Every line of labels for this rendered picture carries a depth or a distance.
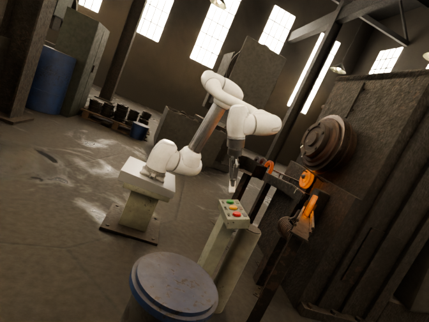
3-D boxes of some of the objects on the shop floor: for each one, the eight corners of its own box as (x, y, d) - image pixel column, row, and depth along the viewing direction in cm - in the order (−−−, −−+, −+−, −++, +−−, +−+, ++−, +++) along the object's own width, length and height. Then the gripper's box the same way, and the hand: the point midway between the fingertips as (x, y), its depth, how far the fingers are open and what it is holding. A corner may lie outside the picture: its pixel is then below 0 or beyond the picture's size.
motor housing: (263, 278, 205) (295, 218, 196) (274, 299, 184) (310, 233, 175) (249, 274, 201) (280, 213, 192) (258, 295, 180) (294, 227, 171)
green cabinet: (36, 105, 399) (67, 6, 374) (55, 103, 466) (83, 18, 441) (69, 118, 411) (101, 22, 386) (83, 114, 478) (112, 32, 453)
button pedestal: (198, 292, 158) (242, 200, 148) (203, 326, 135) (255, 221, 125) (173, 285, 154) (216, 191, 144) (173, 319, 131) (225, 210, 121)
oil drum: (66, 113, 431) (83, 60, 416) (50, 117, 374) (69, 55, 359) (26, 98, 417) (43, 43, 402) (4, 99, 360) (22, 34, 345)
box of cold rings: (200, 161, 528) (216, 124, 515) (209, 174, 451) (228, 131, 437) (150, 142, 497) (166, 102, 483) (150, 153, 419) (169, 106, 406)
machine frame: (308, 252, 298) (387, 105, 268) (380, 337, 195) (523, 114, 165) (251, 233, 280) (330, 73, 251) (297, 315, 177) (441, 61, 148)
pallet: (147, 133, 563) (154, 114, 555) (147, 141, 488) (155, 119, 480) (87, 111, 524) (95, 89, 517) (78, 115, 449) (86, 91, 441)
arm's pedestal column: (98, 229, 175) (114, 187, 170) (112, 204, 213) (125, 170, 208) (156, 246, 184) (173, 207, 179) (159, 220, 223) (173, 187, 217)
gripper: (246, 150, 129) (241, 196, 134) (239, 145, 141) (235, 188, 147) (230, 149, 128) (227, 196, 133) (225, 144, 140) (222, 187, 146)
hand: (232, 185), depth 139 cm, fingers closed
